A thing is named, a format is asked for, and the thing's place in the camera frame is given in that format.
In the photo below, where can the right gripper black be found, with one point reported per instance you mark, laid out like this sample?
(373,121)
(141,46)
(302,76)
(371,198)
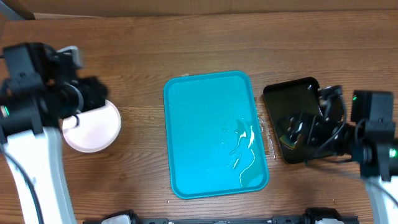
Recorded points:
(314,125)

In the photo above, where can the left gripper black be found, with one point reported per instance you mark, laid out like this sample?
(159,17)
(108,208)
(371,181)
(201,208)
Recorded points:
(92,90)

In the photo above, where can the white plate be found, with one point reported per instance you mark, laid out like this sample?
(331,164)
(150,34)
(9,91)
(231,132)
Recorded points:
(94,130)

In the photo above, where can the green yellow sponge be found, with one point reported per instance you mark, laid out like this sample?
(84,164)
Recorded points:
(291,142)

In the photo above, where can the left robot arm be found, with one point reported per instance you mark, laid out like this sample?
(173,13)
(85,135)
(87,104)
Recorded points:
(43,88)

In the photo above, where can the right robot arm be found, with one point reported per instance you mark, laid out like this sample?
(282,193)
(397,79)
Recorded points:
(366,136)

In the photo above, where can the black water tray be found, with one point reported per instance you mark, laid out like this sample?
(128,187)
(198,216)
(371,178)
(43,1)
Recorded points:
(283,98)

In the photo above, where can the blue plastic tray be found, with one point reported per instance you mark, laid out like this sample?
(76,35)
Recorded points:
(214,139)

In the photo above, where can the brown cardboard backdrop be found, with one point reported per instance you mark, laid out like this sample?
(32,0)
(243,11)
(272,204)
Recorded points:
(120,8)

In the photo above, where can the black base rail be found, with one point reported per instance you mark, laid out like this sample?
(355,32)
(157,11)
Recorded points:
(310,216)

